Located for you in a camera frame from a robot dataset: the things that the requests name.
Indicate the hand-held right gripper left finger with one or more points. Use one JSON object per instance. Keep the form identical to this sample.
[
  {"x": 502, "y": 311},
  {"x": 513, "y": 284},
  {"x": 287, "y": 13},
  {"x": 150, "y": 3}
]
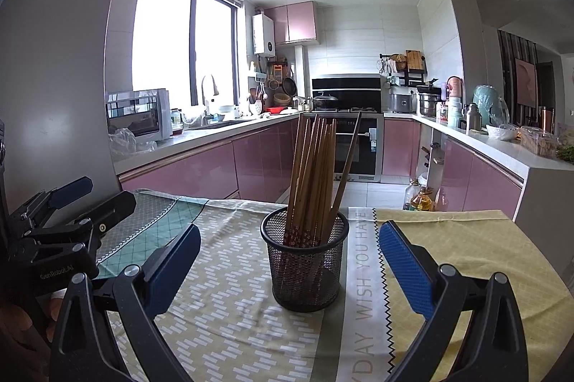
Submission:
[{"x": 175, "y": 270}]

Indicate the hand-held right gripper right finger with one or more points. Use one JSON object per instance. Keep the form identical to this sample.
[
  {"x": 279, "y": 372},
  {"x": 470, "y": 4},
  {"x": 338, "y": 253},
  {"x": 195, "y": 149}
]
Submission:
[{"x": 403, "y": 265}]

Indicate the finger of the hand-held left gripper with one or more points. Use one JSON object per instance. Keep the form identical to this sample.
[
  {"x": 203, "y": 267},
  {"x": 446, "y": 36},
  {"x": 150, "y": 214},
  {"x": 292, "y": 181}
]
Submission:
[
  {"x": 71, "y": 190},
  {"x": 116, "y": 207}
]

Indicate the black mesh holder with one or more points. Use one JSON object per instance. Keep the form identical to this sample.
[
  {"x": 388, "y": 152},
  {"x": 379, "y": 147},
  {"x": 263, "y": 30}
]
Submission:
[{"x": 309, "y": 283}]

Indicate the bunch of bamboo chopsticks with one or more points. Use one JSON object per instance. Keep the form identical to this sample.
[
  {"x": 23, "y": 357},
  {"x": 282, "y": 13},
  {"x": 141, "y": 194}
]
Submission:
[{"x": 309, "y": 166}]

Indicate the hanging kitchen utensils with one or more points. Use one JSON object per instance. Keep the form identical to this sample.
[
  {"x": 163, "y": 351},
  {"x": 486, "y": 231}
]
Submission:
[{"x": 278, "y": 86}]

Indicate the person's left hand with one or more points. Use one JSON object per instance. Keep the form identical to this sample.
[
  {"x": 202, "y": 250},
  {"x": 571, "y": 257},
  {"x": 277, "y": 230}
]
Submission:
[{"x": 22, "y": 337}]

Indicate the patterned tablecloth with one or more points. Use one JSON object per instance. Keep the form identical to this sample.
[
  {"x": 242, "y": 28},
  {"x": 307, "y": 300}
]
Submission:
[{"x": 233, "y": 274}]

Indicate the clear plastic bag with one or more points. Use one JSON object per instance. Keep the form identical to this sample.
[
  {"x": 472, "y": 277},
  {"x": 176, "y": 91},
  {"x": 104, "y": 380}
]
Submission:
[{"x": 123, "y": 144}]

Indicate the yellow oil bottle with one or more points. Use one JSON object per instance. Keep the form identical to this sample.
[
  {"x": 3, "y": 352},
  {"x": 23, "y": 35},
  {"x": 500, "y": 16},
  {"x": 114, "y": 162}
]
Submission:
[{"x": 424, "y": 201}]

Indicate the clear oil bottle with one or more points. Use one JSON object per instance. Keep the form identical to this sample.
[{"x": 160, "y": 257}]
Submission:
[{"x": 410, "y": 195}]

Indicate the white countertop oven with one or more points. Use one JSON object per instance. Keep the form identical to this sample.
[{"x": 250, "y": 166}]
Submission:
[{"x": 134, "y": 117}]

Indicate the pink base cabinet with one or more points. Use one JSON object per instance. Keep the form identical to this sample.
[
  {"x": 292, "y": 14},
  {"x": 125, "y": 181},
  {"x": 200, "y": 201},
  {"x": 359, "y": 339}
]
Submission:
[
  {"x": 202, "y": 171},
  {"x": 475, "y": 184},
  {"x": 399, "y": 148}
]

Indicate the grey refrigerator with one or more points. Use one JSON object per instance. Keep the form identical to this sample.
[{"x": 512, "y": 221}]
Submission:
[{"x": 58, "y": 72}]

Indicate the built-in oven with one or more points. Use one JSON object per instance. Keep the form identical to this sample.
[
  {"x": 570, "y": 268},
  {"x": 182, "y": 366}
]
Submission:
[{"x": 365, "y": 153}]

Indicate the sink faucet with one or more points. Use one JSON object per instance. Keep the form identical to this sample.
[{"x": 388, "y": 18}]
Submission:
[{"x": 204, "y": 94}]

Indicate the white canister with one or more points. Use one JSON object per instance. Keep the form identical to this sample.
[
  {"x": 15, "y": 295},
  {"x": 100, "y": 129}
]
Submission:
[{"x": 454, "y": 112}]

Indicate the steel pot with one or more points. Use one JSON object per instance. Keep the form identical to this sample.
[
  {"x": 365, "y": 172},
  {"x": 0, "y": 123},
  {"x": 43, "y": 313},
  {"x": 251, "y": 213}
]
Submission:
[{"x": 428, "y": 104}]

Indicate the steel thermos flask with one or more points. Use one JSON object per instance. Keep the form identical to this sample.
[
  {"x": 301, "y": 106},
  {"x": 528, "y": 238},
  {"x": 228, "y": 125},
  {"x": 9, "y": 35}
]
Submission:
[{"x": 473, "y": 117}]

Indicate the white bowl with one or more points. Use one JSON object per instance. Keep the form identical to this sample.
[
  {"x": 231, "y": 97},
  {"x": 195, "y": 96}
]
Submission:
[{"x": 502, "y": 132}]

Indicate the kitchen window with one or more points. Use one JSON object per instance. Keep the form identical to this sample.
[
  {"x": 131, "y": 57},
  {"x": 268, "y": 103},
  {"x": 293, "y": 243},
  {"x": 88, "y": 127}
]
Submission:
[{"x": 166, "y": 41}]

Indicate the black pan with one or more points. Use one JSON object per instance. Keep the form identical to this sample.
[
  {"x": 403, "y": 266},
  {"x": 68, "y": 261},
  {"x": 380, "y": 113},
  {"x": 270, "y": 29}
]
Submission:
[{"x": 428, "y": 88}]

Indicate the teal covered appliance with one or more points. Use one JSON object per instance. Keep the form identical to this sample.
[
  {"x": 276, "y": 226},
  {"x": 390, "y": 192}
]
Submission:
[{"x": 489, "y": 106}]

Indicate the black wok with lid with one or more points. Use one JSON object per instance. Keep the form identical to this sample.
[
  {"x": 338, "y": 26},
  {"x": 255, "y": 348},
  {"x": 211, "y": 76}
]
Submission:
[{"x": 326, "y": 101}]

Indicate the clear plastic container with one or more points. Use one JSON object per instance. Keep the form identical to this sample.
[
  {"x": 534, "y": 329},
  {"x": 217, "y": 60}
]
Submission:
[{"x": 538, "y": 143}]

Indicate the black range hood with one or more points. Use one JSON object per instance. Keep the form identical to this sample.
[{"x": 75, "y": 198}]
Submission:
[{"x": 354, "y": 88}]

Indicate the red basin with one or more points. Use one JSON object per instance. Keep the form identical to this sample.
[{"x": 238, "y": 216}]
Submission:
[{"x": 274, "y": 110}]

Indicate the pink kettle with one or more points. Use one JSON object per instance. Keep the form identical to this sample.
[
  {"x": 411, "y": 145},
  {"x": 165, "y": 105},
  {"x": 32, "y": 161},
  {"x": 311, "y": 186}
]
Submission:
[{"x": 455, "y": 86}]

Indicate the green vegetables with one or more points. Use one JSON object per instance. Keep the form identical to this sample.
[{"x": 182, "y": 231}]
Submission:
[{"x": 566, "y": 153}]

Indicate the copper tumbler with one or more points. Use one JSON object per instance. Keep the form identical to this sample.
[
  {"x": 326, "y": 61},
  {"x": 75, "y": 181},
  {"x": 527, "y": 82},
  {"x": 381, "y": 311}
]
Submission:
[{"x": 546, "y": 119}]

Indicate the wooden cutting board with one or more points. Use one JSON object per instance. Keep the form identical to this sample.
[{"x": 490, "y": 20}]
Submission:
[{"x": 414, "y": 59}]

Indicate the white water heater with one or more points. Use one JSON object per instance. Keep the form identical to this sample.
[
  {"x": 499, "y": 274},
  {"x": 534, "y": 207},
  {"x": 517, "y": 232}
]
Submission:
[{"x": 263, "y": 34}]

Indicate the black wall rack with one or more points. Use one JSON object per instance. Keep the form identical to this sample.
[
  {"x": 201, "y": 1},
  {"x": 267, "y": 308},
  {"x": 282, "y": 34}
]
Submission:
[{"x": 403, "y": 77}]

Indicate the striped wall panel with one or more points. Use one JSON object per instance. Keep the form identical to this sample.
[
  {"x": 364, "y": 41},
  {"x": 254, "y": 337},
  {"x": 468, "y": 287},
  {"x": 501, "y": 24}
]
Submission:
[{"x": 506, "y": 77}]

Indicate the pink wall painting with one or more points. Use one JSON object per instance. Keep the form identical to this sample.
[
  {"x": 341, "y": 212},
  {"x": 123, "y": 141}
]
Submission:
[{"x": 525, "y": 82}]

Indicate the pink wall cabinet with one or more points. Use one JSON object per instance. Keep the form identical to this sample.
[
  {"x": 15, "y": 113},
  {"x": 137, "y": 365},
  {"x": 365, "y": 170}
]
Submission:
[{"x": 300, "y": 23}]

